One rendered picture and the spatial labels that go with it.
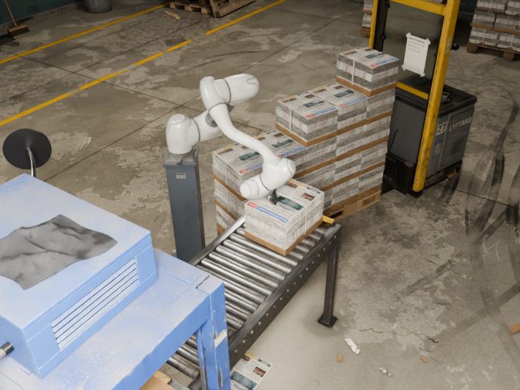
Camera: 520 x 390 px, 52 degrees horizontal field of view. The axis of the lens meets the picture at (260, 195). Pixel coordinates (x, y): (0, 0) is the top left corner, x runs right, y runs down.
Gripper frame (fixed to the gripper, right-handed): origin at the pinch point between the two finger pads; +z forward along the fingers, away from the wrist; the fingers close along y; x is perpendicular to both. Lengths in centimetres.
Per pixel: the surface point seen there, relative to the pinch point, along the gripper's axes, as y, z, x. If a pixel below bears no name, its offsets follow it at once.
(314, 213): 12.0, 14.9, 15.2
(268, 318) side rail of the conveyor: 58, -35, 26
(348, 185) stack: 11, 150, -17
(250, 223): 24.8, -7.0, -11.4
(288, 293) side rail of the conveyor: 49, -18, 26
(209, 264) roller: 49, -28, -18
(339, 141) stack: -23, 118, -22
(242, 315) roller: 58, -45, 18
